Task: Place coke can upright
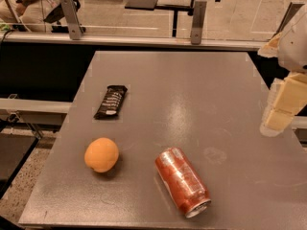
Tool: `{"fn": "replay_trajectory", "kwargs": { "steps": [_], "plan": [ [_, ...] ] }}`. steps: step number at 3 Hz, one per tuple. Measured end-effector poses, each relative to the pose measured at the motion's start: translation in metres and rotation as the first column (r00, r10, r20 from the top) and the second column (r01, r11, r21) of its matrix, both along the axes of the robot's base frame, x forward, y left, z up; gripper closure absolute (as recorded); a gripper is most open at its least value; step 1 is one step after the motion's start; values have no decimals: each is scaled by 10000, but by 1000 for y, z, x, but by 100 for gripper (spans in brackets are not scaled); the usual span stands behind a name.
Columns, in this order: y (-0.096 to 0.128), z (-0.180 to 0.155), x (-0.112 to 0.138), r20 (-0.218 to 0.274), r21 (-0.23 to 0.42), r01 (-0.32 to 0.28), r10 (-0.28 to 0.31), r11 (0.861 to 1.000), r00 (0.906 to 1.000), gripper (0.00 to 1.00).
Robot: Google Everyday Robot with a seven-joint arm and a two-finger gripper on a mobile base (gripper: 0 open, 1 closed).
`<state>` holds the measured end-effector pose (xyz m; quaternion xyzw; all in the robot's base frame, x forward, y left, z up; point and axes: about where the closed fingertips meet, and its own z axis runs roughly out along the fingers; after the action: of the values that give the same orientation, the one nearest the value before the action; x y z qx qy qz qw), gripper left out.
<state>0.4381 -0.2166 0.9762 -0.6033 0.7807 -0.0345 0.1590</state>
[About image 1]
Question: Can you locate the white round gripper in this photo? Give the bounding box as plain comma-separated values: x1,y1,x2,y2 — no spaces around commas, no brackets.
257,5,307,137

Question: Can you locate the red coke can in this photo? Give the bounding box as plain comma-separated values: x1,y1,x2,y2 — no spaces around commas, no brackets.
154,148,211,218

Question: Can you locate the grey metal table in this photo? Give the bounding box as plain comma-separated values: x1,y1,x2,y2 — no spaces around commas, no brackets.
20,52,307,230

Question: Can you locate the black snack bar wrapper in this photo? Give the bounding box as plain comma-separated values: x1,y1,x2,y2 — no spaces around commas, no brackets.
94,85,128,120

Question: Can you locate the orange fruit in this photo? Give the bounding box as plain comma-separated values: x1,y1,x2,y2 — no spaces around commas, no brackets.
84,138,119,173

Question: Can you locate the grey side shelf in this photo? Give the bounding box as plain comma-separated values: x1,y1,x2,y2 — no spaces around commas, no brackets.
0,98,71,126

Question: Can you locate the seated person in beige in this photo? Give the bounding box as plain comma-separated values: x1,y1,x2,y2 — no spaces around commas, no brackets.
11,0,60,33

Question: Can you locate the right metal rail bracket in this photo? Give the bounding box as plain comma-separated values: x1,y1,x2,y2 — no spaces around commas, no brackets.
276,2,305,34

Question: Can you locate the metal rail bracket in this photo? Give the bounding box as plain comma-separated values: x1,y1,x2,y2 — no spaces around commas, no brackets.
191,1,207,45
276,2,305,34
60,0,83,40

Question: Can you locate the middle metal rail bracket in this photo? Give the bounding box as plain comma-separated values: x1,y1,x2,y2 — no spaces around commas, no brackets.
191,1,207,45

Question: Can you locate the left metal rail bracket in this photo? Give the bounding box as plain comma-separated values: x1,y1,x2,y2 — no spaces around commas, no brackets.
60,0,83,40

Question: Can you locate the metal guard rail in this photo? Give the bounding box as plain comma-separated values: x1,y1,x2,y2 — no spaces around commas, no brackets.
0,32,265,51

